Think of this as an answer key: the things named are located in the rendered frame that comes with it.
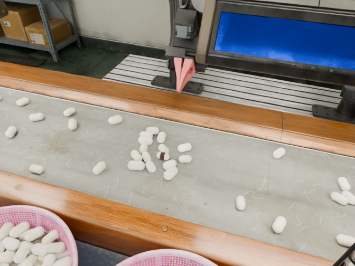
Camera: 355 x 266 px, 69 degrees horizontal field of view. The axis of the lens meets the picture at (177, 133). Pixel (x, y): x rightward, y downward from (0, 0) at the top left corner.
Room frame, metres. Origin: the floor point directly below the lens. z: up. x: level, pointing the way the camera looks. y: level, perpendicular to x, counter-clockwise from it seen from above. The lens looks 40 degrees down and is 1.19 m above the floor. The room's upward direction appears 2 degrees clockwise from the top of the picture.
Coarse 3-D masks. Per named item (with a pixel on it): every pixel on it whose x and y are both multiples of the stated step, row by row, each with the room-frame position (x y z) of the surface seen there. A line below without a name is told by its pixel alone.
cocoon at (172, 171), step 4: (168, 168) 0.39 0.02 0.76; (172, 168) 0.38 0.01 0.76; (176, 168) 0.39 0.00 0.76; (164, 172) 0.38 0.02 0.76; (168, 172) 0.37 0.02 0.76; (172, 172) 0.37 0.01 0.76; (176, 172) 0.38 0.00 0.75; (164, 176) 0.37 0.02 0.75; (168, 176) 0.36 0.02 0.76; (172, 176) 0.37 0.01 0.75
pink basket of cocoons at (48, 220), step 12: (0, 216) 0.25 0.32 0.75; (12, 216) 0.26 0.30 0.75; (24, 216) 0.26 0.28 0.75; (36, 216) 0.26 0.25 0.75; (48, 216) 0.25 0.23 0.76; (0, 228) 0.24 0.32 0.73; (48, 228) 0.25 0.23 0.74; (60, 228) 0.24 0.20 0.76; (60, 240) 0.23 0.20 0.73; (72, 240) 0.21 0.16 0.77; (72, 252) 0.19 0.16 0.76; (72, 264) 0.18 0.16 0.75
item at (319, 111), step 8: (344, 104) 0.72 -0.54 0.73; (352, 104) 0.71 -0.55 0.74; (320, 112) 0.74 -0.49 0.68; (328, 112) 0.74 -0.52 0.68; (336, 112) 0.73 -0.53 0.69; (344, 112) 0.71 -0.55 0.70; (352, 112) 0.70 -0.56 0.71; (336, 120) 0.71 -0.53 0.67; (344, 120) 0.70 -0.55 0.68; (352, 120) 0.70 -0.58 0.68
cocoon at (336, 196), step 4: (336, 192) 0.34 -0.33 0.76; (332, 196) 0.33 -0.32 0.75; (336, 196) 0.33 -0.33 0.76; (340, 196) 0.33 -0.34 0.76; (344, 196) 0.33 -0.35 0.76; (336, 200) 0.33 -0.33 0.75; (340, 200) 0.32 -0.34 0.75; (344, 200) 0.32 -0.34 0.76; (348, 200) 0.32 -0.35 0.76; (344, 204) 0.32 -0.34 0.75
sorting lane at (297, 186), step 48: (48, 96) 0.68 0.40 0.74; (0, 144) 0.46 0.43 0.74; (48, 144) 0.46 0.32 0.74; (96, 144) 0.47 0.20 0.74; (192, 144) 0.49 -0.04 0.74; (240, 144) 0.49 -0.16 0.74; (96, 192) 0.33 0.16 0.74; (144, 192) 0.33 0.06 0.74; (192, 192) 0.34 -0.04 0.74; (240, 192) 0.34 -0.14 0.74; (288, 192) 0.35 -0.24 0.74; (288, 240) 0.24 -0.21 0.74; (336, 240) 0.24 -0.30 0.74
